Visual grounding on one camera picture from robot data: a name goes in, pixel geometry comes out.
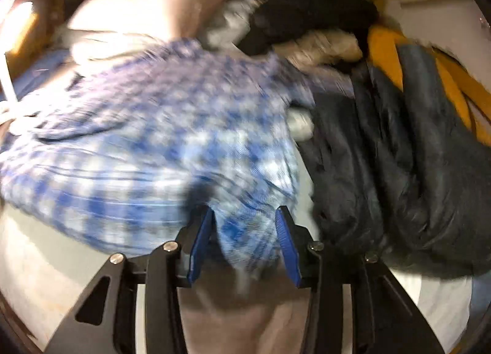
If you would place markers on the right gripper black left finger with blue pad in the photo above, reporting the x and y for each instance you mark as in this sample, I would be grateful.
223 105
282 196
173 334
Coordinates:
103 319

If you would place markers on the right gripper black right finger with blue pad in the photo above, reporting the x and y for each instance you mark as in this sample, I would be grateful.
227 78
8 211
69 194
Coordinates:
384 317

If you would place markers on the blue white plaid shirt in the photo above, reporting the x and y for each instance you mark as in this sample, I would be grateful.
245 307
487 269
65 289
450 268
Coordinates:
117 160

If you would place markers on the dark navy puffer jacket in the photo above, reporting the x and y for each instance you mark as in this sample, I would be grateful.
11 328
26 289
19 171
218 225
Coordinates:
397 172

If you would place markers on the orange yellow garment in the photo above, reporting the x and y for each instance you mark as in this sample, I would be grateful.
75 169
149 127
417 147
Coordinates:
406 64

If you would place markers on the blue item at bedside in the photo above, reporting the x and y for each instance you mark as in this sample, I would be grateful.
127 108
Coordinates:
40 71

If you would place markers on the white folded blanket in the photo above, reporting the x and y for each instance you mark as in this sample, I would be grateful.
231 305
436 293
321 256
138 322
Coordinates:
88 45

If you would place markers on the beige crumpled garment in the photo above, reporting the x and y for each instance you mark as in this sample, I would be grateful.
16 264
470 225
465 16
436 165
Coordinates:
320 47

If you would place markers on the pink pillow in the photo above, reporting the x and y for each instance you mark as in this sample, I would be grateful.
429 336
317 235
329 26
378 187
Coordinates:
165 20

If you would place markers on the white grey crumpled cloth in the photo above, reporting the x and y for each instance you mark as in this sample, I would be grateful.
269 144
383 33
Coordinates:
229 25

